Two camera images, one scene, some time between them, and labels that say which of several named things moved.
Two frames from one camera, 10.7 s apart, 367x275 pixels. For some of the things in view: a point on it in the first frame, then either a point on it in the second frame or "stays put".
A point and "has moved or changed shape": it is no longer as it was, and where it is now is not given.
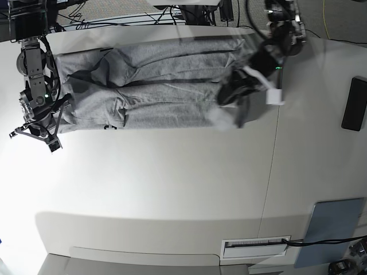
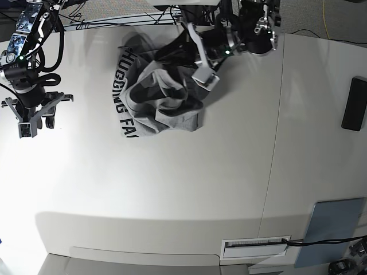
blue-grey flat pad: (330, 220) stays put
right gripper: (238, 84) to (217, 45)
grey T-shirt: (163, 84) has moved or changed shape
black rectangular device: (356, 106) stays put
